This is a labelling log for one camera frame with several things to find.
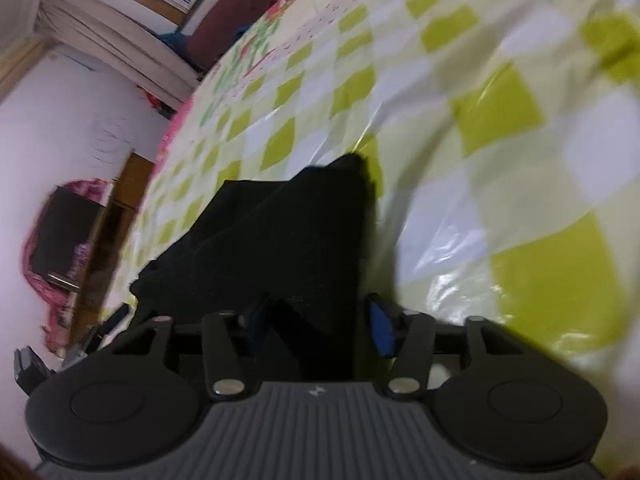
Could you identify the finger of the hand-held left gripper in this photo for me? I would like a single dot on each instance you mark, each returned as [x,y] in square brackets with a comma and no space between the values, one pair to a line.
[112,325]

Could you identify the white curtain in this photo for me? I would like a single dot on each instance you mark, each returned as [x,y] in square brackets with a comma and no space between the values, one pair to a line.
[120,50]

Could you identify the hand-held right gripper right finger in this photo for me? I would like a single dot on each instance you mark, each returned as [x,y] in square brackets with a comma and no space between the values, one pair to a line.
[381,331]

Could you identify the wooden cabinet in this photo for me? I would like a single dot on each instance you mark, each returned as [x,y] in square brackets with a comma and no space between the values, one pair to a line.
[115,240]

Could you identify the blue cloth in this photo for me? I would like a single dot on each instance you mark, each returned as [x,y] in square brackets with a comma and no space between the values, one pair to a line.
[177,42]

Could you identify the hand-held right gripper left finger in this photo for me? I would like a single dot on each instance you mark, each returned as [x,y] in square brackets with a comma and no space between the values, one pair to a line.
[260,332]

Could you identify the black television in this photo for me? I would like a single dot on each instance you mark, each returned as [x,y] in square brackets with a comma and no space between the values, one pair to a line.
[65,235]

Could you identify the dark red headboard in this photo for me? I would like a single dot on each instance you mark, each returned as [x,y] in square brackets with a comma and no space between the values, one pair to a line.
[240,15]

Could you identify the pink cloth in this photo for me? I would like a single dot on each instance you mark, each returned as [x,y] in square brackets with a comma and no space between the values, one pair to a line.
[50,300]

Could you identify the black pants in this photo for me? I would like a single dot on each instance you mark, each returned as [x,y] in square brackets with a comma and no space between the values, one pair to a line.
[280,250]

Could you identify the green checked bed sheet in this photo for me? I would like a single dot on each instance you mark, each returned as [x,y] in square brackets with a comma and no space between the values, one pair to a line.
[475,135]

